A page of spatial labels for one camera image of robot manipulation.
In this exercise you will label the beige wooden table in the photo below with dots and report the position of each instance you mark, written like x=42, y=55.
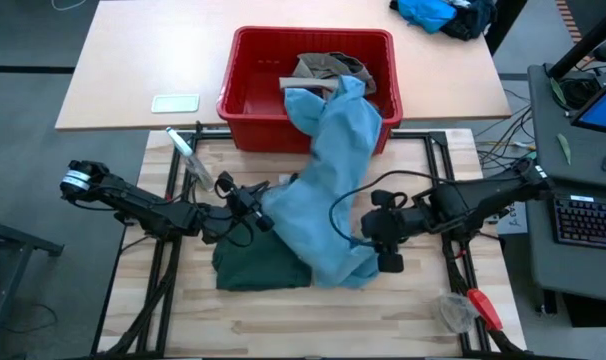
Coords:
x=158, y=50

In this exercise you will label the beige khaki garment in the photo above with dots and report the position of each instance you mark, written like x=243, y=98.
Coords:
x=328, y=65

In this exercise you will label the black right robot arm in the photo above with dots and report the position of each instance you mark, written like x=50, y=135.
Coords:
x=483, y=200

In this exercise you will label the red plastic laundry bin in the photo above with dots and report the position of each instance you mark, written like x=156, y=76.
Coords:
x=253, y=75

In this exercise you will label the white paper label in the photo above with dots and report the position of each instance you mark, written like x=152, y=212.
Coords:
x=515, y=222

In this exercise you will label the orange striped panel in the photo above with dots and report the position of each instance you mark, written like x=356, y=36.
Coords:
x=568, y=20

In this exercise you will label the bright blue garment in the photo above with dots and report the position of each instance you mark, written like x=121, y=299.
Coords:
x=425, y=12

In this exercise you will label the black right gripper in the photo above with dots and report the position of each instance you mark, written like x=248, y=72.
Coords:
x=403, y=222

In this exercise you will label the monitor with blue screen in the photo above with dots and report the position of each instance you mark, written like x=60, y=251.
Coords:
x=605, y=107

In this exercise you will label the dark green button shirt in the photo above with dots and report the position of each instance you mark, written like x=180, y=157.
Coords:
x=258, y=265

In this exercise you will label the crumpled clear plastic bag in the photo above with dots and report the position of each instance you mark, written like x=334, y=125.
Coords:
x=453, y=312

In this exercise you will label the black monitor pole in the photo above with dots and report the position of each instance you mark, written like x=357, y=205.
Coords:
x=583, y=42

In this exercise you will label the dark navy garment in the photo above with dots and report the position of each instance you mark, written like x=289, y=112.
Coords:
x=470, y=20

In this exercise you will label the grey metal stand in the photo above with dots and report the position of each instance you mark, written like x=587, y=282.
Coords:
x=13, y=250

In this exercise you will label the clear plastic water bottle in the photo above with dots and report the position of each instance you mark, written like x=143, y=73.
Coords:
x=193, y=160

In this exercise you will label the green leaf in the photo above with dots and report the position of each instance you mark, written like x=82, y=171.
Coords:
x=564, y=148
x=557, y=92

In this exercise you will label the black aluminium table frame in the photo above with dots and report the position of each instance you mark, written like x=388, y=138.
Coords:
x=418, y=135

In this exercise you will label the black backlit keyboard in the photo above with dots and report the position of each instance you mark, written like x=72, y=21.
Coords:
x=593, y=225

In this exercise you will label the grey desk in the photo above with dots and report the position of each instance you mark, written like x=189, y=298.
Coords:
x=588, y=150
x=573, y=270

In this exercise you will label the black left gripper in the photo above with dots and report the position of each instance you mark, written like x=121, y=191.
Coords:
x=220, y=222

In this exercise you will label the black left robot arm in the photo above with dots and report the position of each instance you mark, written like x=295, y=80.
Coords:
x=143, y=207

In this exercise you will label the light blue shirt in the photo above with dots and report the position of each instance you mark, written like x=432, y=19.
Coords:
x=328, y=200

